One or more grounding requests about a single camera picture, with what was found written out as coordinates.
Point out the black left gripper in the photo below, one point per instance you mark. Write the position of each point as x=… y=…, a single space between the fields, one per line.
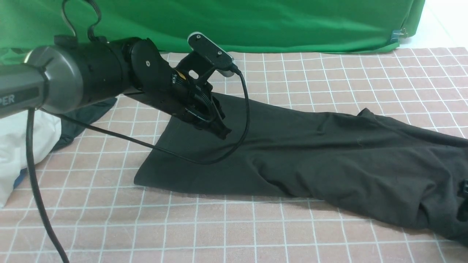
x=175 y=93

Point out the dark gray long-sleeve shirt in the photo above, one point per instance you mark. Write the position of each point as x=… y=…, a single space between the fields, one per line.
x=367 y=164

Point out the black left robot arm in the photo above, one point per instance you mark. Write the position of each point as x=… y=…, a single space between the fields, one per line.
x=62 y=78

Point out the dark gray short-sleeve shirt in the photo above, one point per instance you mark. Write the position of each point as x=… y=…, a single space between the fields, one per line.
x=88 y=115

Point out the green backdrop cloth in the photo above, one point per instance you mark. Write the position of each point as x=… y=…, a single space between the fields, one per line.
x=249 y=26

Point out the white garment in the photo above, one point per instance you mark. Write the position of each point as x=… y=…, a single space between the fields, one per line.
x=46 y=133

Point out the pink grid tablecloth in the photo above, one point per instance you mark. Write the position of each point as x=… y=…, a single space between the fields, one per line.
x=100 y=216

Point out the blue garment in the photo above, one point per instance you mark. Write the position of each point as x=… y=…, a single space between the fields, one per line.
x=20 y=178

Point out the blue binder clip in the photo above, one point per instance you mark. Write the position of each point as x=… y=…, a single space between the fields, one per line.
x=397 y=35

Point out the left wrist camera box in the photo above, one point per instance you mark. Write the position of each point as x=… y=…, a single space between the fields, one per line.
x=222 y=61

